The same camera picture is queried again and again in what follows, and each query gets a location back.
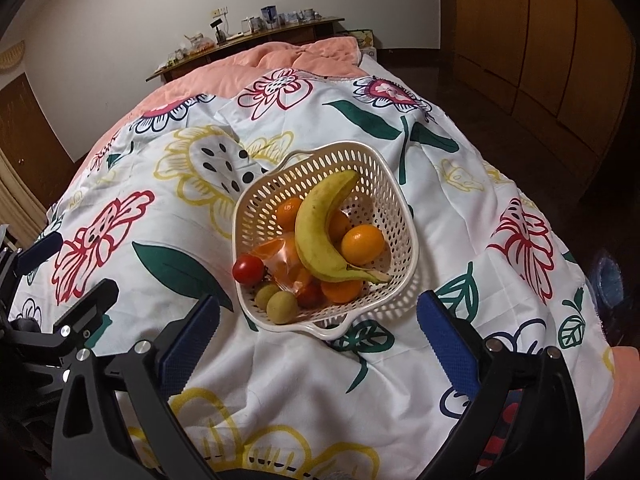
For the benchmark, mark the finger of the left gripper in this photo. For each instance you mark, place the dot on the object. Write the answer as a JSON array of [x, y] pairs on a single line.
[[29, 260], [86, 314]]

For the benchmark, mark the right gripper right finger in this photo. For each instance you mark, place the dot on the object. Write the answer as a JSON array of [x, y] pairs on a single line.
[[523, 419]]

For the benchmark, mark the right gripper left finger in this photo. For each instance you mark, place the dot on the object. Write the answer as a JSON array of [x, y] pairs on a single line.
[[91, 440]]

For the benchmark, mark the red tomato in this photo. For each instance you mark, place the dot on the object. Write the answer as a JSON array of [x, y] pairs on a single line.
[[310, 296], [248, 270]]

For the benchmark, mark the green-brown kiwi fruit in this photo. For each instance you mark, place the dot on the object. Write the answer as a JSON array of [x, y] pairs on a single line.
[[264, 294]]

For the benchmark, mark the yellow-green round fruit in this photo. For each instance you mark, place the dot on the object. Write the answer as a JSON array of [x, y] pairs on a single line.
[[282, 307]]

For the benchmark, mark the plastic bag of oranges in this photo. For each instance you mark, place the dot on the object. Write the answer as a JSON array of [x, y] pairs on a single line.
[[281, 259]]

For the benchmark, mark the orange tangerine top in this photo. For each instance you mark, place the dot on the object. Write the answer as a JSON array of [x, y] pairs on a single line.
[[286, 213]]

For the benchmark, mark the large orange tangerine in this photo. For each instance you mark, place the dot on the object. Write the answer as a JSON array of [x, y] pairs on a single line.
[[341, 292]]

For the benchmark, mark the yellow banana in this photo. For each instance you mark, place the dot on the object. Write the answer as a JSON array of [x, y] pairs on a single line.
[[313, 245]]

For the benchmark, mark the orange tangerine front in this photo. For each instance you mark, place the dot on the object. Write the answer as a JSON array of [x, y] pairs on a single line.
[[338, 227]]

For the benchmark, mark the cream plastic basket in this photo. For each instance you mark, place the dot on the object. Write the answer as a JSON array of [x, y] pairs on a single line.
[[376, 199]]

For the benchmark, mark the beige curtain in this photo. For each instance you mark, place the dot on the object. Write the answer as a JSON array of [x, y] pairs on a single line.
[[20, 209]]

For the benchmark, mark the wooden door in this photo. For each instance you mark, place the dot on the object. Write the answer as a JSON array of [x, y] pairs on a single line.
[[30, 144]]

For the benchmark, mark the floral white bed sheet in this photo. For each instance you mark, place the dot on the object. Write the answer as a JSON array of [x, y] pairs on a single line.
[[154, 213]]

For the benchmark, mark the pink blanket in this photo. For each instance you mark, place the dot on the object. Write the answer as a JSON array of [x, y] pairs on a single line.
[[333, 57]]

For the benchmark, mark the wooden headboard shelf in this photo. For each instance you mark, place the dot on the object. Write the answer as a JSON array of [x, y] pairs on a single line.
[[297, 34]]

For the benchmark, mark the wooden wardrobe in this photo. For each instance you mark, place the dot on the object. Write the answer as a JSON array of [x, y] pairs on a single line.
[[561, 68]]

